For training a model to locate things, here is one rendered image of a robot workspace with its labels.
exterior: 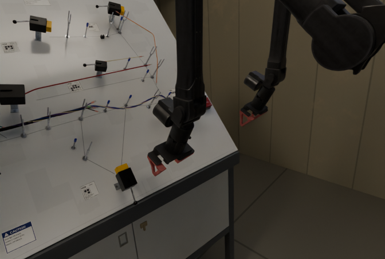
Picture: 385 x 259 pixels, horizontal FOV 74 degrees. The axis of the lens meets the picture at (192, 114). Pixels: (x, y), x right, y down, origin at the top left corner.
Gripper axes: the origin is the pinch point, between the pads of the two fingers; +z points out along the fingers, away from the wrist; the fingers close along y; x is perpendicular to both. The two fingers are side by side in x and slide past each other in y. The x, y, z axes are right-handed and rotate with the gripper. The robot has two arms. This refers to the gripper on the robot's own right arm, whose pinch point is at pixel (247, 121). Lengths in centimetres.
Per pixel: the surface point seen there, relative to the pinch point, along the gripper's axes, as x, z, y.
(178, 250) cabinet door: 15, 56, 36
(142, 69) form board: -51, 2, 21
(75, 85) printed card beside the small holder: -53, 4, 53
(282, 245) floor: 55, 89, -43
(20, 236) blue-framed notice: -13, 22, 88
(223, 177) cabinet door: 5.9, 32.6, 4.8
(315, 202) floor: 57, 88, -103
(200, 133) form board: -12.9, 14.5, 11.8
